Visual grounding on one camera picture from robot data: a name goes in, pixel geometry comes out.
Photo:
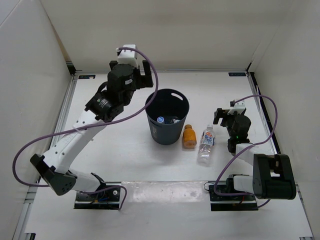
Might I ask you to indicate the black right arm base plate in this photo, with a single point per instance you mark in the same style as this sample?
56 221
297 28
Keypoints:
219 203

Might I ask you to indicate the aluminium table frame rail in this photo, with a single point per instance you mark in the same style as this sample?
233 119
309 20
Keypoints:
19 233

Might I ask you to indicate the orange juice bottle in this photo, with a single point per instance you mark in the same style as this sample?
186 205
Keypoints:
189 137

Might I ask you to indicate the dark label sticker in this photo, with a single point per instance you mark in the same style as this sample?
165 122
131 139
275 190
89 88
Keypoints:
85 77
237 74

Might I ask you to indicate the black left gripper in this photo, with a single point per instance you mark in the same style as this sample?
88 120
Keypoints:
144 81

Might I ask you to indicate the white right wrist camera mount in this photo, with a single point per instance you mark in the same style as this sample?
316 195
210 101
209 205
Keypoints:
237 108

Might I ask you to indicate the dark label sticker right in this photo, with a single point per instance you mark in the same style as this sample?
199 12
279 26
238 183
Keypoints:
237 74

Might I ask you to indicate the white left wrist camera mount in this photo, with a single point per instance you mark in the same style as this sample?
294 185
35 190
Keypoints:
128 57

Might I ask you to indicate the clear bottle orange blue label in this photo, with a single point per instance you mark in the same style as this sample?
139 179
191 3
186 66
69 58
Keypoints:
207 142

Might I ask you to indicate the blue label Pocari Sweat bottle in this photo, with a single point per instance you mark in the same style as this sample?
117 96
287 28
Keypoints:
164 120

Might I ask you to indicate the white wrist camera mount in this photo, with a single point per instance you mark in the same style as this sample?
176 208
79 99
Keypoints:
128 57
237 108

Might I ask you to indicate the dark label sticker left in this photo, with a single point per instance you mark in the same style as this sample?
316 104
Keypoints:
85 77

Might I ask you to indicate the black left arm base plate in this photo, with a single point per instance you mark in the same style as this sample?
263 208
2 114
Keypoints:
108 200

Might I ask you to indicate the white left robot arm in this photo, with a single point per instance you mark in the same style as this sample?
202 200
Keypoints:
106 104

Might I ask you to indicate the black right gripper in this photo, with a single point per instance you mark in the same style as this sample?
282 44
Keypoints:
222 113

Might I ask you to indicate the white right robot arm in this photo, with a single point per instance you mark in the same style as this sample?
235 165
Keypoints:
272 175

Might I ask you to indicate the dark grey plastic bin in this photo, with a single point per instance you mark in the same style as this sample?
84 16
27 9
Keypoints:
166 115

